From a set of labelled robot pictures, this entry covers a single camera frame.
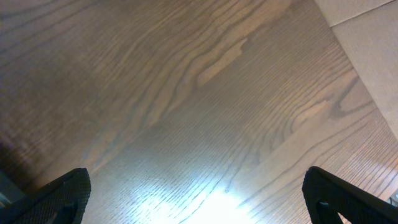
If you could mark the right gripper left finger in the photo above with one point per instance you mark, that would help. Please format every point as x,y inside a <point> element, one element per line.
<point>63,200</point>

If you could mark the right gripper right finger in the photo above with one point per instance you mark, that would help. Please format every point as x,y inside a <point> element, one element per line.
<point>328,198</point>

